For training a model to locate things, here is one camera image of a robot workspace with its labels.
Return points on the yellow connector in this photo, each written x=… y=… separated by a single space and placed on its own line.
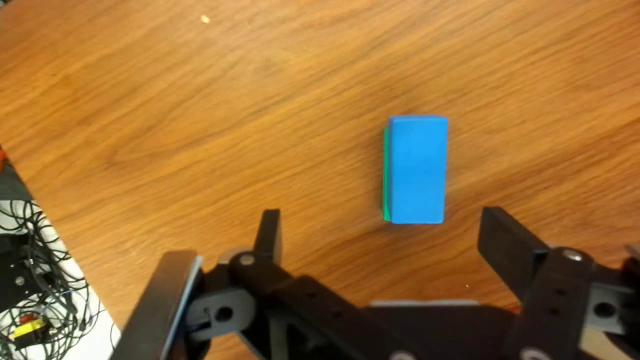
x=28 y=328

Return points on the tiny white crumb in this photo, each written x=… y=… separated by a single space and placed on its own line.
x=204 y=18

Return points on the blue rectangular block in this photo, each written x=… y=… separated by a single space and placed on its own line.
x=419 y=170

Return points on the green rectangular block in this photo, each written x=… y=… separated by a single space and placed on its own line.
x=385 y=177

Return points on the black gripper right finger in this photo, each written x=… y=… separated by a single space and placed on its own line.
x=510 y=246

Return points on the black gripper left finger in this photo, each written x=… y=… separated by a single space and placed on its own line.
x=267 y=232

